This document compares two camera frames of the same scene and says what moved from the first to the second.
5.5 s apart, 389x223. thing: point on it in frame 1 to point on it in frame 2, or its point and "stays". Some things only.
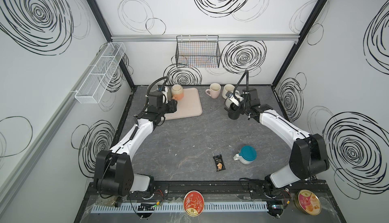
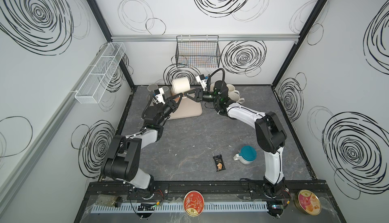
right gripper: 234,112 to 198,95
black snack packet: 219,162 stays
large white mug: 227,88 stays
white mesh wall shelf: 93,88 stays
